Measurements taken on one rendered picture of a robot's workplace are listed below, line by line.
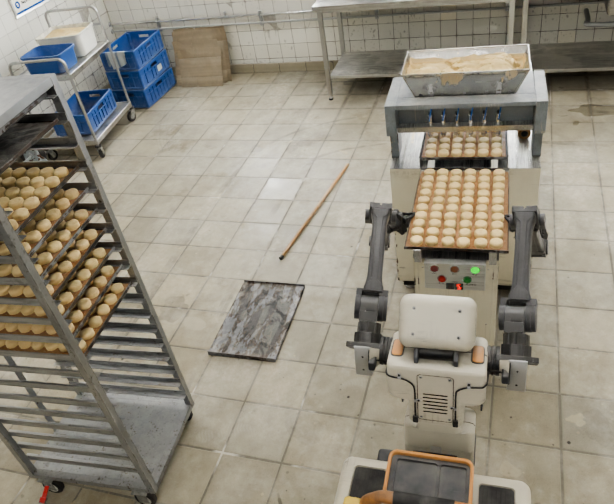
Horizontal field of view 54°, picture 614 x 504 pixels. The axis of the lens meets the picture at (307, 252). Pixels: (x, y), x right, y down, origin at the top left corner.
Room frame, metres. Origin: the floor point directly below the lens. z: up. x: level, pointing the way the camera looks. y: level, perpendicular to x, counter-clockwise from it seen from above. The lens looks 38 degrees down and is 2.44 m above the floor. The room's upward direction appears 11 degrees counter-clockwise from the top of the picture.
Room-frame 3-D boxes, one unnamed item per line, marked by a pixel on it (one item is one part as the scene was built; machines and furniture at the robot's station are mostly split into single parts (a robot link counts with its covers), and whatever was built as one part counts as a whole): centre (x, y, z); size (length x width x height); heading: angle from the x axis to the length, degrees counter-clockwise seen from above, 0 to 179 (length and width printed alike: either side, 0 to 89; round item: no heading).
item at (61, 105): (1.96, 0.70, 0.97); 0.03 x 0.03 x 1.70; 71
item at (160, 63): (6.38, 1.37, 0.30); 0.60 x 0.40 x 0.20; 157
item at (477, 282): (1.82, -0.57, 0.77); 0.24 x 0.04 x 0.14; 69
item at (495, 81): (2.63, -0.88, 1.25); 0.56 x 0.29 x 0.14; 69
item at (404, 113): (2.63, -0.88, 1.01); 0.72 x 0.33 x 0.34; 69
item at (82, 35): (5.71, 1.76, 0.89); 0.44 x 0.36 x 0.20; 75
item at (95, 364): (2.03, 1.00, 0.42); 0.64 x 0.03 x 0.03; 71
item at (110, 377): (2.03, 1.00, 0.33); 0.64 x 0.03 x 0.03; 71
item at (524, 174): (3.08, -1.05, 0.42); 1.28 x 0.72 x 0.84; 159
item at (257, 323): (2.60, 0.35, 0.01); 0.60 x 0.40 x 0.03; 158
